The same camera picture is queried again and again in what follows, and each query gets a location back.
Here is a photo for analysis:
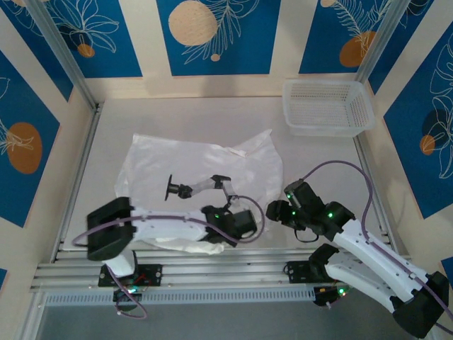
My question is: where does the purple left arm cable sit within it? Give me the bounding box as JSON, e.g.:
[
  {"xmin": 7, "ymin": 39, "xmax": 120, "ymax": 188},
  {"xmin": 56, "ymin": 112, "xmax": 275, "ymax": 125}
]
[{"xmin": 72, "ymin": 194, "xmax": 266, "ymax": 319}]

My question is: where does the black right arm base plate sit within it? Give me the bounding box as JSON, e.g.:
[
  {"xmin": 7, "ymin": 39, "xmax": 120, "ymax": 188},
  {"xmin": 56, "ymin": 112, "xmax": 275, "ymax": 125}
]
[{"xmin": 285, "ymin": 260, "xmax": 314, "ymax": 284}]

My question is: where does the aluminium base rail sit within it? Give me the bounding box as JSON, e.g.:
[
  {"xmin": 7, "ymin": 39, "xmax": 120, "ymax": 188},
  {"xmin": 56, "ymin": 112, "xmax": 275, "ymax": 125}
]
[{"xmin": 30, "ymin": 247, "xmax": 420, "ymax": 295}]

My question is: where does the white perforated plastic basket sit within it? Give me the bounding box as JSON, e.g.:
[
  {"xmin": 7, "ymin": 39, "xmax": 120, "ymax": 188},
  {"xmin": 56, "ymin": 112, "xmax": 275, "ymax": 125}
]
[{"xmin": 282, "ymin": 79, "xmax": 376, "ymax": 138}]

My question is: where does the aluminium frame post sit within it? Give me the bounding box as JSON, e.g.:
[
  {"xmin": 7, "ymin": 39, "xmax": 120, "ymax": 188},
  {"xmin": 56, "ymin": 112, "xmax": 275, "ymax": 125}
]
[
  {"xmin": 355, "ymin": 0, "xmax": 413, "ymax": 84},
  {"xmin": 24, "ymin": 0, "xmax": 103, "ymax": 113}
]

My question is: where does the thin black right gripper cable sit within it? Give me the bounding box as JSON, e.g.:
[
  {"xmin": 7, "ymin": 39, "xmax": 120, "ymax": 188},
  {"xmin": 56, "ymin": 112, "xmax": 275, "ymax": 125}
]
[{"xmin": 293, "ymin": 226, "xmax": 319, "ymax": 244}]

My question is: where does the aluminium frame leg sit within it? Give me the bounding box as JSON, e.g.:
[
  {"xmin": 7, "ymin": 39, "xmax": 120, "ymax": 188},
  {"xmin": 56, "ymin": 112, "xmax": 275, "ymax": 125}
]
[{"xmin": 19, "ymin": 292, "xmax": 49, "ymax": 340}]

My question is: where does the grey slotted cable duct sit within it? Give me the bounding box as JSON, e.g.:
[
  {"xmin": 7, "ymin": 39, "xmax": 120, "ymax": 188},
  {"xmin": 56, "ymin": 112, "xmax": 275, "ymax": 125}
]
[{"xmin": 44, "ymin": 286, "xmax": 316, "ymax": 307}]

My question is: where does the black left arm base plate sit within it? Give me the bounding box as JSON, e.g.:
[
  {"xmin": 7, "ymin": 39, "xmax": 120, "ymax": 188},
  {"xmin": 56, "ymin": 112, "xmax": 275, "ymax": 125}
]
[{"xmin": 98, "ymin": 263, "xmax": 164, "ymax": 287}]

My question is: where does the white t-shirt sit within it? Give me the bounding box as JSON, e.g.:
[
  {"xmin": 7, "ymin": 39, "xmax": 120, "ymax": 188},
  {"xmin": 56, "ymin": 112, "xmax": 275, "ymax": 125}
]
[{"xmin": 115, "ymin": 128, "xmax": 285, "ymax": 255}]

